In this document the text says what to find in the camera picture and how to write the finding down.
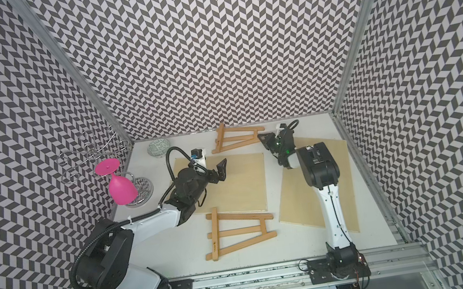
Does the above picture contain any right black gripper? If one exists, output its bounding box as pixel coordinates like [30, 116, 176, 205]
[257, 130, 286, 157]

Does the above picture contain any small wooden easel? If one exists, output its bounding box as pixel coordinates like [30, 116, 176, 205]
[212, 122, 265, 155]

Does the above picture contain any plywood board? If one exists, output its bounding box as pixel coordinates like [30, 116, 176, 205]
[279, 137, 360, 233]
[194, 153, 267, 215]

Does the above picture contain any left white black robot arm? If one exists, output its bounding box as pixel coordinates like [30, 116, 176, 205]
[69, 159, 228, 289]

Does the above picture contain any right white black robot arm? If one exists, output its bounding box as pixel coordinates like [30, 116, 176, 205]
[257, 120, 366, 280]

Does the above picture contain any pink plastic wine glass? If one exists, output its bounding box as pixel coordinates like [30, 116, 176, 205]
[94, 158, 138, 206]

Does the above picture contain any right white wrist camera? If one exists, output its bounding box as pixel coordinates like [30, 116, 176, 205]
[276, 123, 288, 138]

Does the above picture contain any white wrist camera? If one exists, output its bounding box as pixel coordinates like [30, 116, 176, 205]
[276, 123, 288, 138]
[190, 148, 207, 171]

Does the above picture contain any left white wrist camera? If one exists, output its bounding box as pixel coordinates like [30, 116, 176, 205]
[190, 148, 207, 171]

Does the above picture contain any metal wire glass rack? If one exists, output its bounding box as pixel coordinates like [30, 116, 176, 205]
[56, 126, 132, 184]

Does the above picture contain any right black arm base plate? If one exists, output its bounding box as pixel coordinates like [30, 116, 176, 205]
[306, 254, 371, 285]

